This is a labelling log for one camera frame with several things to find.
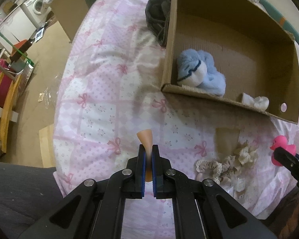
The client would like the pink patterned quilt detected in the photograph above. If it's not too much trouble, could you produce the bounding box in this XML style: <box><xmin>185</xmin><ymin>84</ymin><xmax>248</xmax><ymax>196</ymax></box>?
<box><xmin>52</xmin><ymin>0</ymin><xmax>299</xmax><ymax>239</ymax></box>

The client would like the clear plastic bag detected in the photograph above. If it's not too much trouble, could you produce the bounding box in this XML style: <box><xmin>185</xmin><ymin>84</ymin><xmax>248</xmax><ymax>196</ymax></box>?
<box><xmin>43</xmin><ymin>73</ymin><xmax>62</xmax><ymax>109</ymax></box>

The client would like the brown cardboard box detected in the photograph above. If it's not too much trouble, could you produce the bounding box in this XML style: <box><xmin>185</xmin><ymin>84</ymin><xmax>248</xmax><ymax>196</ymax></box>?
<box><xmin>161</xmin><ymin>0</ymin><xmax>299</xmax><ymax>123</ymax></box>

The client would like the cream lace scrunchie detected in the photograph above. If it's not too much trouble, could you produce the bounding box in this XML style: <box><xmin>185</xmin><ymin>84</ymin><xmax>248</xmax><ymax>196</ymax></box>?
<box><xmin>234</xmin><ymin>140</ymin><xmax>258</xmax><ymax>167</ymax></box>

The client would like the orange sponge piece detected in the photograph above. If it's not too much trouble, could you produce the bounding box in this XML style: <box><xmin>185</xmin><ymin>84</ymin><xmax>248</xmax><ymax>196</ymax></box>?
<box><xmin>137</xmin><ymin>129</ymin><xmax>153</xmax><ymax>182</ymax></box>

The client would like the brown wooden cabinet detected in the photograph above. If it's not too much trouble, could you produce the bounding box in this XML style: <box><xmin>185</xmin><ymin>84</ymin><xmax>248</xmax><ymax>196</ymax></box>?
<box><xmin>51</xmin><ymin>0</ymin><xmax>89</xmax><ymax>42</ymax></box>

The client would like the red yellow drying rack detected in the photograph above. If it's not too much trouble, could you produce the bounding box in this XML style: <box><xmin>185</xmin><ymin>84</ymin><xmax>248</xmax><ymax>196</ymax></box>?
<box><xmin>0</xmin><ymin>65</ymin><xmax>21</xmax><ymax>155</ymax></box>

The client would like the beige lace scrunchie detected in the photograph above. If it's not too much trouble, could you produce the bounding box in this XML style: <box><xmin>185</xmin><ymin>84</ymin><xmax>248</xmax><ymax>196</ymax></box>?
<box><xmin>196</xmin><ymin>155</ymin><xmax>237</xmax><ymax>186</ymax></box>

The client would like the light blue fluffy sock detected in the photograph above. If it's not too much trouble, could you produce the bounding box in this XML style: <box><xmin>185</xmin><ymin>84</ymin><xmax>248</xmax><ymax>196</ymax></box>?
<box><xmin>177</xmin><ymin>49</ymin><xmax>226</xmax><ymax>97</ymax></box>

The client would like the black bag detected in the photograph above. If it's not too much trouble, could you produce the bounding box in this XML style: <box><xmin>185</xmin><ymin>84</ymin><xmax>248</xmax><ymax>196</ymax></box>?
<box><xmin>145</xmin><ymin>0</ymin><xmax>171</xmax><ymax>48</ymax></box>

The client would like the white sock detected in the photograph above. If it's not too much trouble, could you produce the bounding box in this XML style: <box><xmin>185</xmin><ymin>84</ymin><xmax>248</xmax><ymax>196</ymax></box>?
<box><xmin>241</xmin><ymin>93</ymin><xmax>269</xmax><ymax>111</ymax></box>

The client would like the grey trouser leg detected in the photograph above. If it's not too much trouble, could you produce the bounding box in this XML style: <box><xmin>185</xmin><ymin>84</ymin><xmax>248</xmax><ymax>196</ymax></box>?
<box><xmin>0</xmin><ymin>162</ymin><xmax>63</xmax><ymax>238</ymax></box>

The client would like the teal bolster pillow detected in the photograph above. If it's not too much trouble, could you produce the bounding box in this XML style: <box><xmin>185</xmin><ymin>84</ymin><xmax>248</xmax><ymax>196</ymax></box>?
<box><xmin>259</xmin><ymin>0</ymin><xmax>299</xmax><ymax>45</ymax></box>

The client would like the pink rubber duck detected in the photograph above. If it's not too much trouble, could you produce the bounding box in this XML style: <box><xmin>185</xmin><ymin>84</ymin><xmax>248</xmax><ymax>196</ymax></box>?
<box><xmin>269</xmin><ymin>135</ymin><xmax>297</xmax><ymax>167</ymax></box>

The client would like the white washing machine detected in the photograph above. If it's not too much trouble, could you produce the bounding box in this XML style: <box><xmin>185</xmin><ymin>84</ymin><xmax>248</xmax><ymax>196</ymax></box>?
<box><xmin>21</xmin><ymin>0</ymin><xmax>51</xmax><ymax>28</ymax></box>

